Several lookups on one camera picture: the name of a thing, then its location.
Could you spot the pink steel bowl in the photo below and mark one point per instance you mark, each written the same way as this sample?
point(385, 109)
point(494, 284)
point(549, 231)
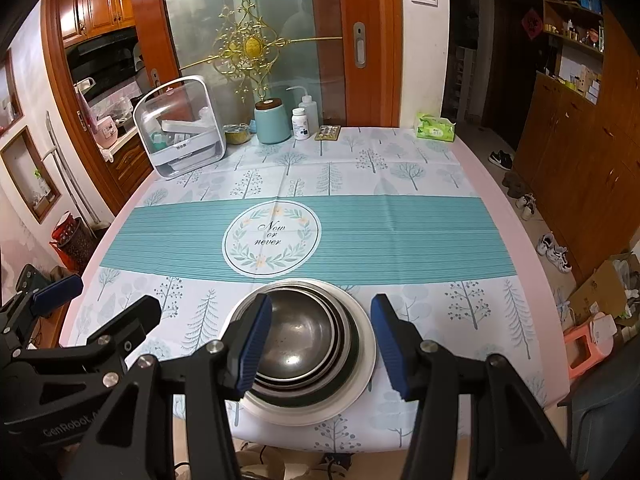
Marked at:
point(300, 382)

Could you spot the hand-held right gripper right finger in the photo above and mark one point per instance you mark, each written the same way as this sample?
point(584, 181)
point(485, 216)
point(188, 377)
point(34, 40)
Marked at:
point(392, 345)

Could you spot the green plate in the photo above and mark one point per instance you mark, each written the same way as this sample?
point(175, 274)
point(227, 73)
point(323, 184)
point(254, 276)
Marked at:
point(354, 345)

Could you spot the gold door ornament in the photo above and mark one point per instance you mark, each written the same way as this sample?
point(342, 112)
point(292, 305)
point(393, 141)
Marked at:
point(250, 45)

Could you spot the light blue canister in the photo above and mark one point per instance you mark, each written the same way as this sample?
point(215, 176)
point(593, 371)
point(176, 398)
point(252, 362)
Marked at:
point(272, 122)

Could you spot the blister pack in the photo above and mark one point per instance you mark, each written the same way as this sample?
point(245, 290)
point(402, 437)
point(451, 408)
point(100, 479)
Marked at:
point(329, 132)

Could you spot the glass jar yellow contents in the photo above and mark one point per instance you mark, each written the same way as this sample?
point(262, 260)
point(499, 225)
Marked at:
point(237, 135)

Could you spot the white sneakers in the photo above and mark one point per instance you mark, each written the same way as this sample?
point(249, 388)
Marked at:
point(526, 205)
point(554, 252)

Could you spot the green tissue pack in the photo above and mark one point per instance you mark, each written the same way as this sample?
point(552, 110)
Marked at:
point(435, 127)

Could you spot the pink rice cooker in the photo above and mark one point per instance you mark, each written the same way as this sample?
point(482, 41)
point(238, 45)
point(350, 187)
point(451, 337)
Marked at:
point(107, 132)

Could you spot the red door decoration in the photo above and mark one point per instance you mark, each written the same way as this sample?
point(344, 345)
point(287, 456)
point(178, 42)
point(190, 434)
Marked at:
point(531, 24)

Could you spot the pink plastic stool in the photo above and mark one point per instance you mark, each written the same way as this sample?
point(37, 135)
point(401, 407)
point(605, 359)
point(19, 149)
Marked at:
point(585, 345)

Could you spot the large steel bowl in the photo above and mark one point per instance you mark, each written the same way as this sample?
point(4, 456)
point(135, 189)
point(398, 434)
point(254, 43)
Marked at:
point(240, 312)

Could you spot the wooden glass sliding door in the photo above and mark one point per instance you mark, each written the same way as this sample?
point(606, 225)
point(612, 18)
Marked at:
point(385, 35)

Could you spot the grey patterned steel bowl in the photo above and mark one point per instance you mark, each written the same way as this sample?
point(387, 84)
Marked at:
point(295, 330)

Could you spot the teal striped table runner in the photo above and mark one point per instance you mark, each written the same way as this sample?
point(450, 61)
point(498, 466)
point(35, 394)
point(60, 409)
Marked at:
point(400, 240)

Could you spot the black range hood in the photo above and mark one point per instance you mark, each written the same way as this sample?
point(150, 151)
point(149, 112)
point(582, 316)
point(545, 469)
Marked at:
point(100, 57)

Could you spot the red basket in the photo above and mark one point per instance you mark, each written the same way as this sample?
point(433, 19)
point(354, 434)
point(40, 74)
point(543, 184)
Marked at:
point(70, 237)

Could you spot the wooden shelf cabinet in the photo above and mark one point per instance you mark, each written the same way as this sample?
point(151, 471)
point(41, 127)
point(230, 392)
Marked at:
point(575, 135)

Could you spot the plastic squeeze bottle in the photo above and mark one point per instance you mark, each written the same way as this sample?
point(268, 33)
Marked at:
point(311, 107)

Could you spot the wooden framed wall niche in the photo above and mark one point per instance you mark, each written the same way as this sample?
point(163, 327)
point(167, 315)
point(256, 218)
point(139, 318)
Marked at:
point(32, 175)
point(10, 95)

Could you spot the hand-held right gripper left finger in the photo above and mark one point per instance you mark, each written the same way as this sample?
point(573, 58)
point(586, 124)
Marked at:
point(255, 345)

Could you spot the white metal rail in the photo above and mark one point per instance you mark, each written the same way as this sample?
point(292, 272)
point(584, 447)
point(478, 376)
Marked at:
point(65, 170)

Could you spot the wooden kitchen wall cabinets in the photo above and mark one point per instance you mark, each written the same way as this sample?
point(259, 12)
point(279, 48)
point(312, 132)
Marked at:
point(95, 2)

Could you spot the white pill bottle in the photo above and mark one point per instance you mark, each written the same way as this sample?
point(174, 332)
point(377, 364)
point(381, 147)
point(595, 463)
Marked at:
point(300, 125)

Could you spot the dark chair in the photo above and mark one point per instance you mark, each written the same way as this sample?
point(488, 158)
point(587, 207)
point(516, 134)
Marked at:
point(605, 410)

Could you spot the cardboard box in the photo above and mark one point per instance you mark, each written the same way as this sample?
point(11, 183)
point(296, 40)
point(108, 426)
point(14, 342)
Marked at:
point(600, 285)

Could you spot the black sneakers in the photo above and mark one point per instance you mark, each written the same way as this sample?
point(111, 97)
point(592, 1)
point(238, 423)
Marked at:
point(501, 159)

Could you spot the large white plate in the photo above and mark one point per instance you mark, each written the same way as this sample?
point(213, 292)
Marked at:
point(310, 414)

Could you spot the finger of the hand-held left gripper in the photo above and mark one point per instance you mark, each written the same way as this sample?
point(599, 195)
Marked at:
point(57, 295)
point(125, 325)

